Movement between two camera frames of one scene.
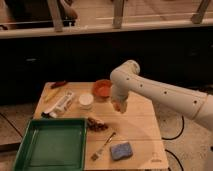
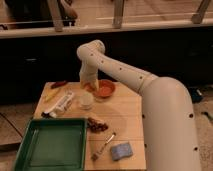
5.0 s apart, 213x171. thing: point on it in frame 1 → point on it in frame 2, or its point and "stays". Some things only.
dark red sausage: (58, 84) stays
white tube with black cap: (62, 106) stays
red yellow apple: (116, 105) → (89, 87)
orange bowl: (102, 88) stays
